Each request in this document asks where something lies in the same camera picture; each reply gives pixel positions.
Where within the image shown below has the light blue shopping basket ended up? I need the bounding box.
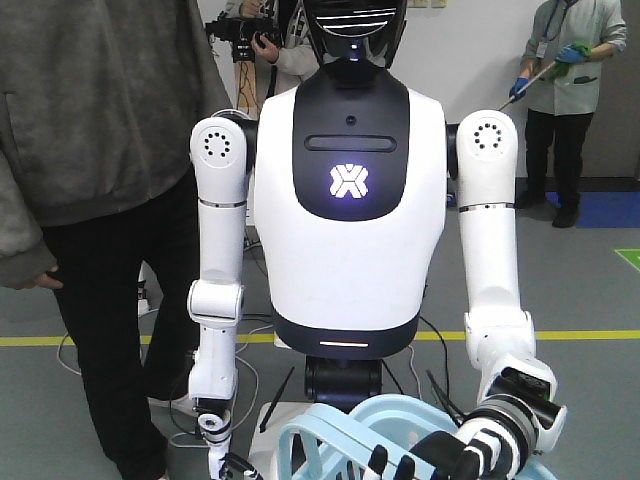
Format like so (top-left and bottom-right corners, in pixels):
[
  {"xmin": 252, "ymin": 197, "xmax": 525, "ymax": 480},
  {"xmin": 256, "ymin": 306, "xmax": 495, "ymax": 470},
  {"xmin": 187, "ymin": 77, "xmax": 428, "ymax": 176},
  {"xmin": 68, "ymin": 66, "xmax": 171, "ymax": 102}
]
[{"xmin": 269, "ymin": 392, "xmax": 567, "ymax": 479}]

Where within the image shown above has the white humanoid robot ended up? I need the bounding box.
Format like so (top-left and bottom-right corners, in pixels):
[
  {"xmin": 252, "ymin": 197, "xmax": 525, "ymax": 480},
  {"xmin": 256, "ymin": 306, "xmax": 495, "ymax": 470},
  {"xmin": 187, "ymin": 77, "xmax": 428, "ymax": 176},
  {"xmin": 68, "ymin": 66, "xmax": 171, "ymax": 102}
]
[{"xmin": 187, "ymin": 1, "xmax": 557, "ymax": 479}]

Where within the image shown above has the person in beige hoodie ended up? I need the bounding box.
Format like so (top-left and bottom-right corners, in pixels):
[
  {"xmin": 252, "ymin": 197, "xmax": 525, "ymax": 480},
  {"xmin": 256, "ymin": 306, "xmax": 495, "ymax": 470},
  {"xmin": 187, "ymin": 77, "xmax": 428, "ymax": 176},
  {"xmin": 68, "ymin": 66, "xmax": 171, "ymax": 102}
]
[{"xmin": 225, "ymin": 1, "xmax": 319, "ymax": 111}]

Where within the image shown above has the person in grey jacket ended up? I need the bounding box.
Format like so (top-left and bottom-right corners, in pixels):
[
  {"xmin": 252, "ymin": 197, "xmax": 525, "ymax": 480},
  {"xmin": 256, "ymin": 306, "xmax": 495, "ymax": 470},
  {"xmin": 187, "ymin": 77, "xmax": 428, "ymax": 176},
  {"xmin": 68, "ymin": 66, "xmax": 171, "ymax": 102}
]
[{"xmin": 1, "ymin": 1, "xmax": 230, "ymax": 479}]

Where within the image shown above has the cleaner in grey uniform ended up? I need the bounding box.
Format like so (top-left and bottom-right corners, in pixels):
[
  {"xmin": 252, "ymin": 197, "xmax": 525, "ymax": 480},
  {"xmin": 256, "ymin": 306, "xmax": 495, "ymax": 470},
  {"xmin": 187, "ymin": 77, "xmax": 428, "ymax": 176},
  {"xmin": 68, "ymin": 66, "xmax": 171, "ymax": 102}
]
[{"xmin": 509, "ymin": 0, "xmax": 627, "ymax": 228}]

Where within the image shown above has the black camera rig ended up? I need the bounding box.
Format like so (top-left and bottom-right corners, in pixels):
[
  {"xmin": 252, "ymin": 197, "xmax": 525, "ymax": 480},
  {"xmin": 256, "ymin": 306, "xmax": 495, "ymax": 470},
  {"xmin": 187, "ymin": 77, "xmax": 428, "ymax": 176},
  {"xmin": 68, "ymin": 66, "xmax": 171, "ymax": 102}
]
[{"xmin": 205, "ymin": 12, "xmax": 281, "ymax": 63}]

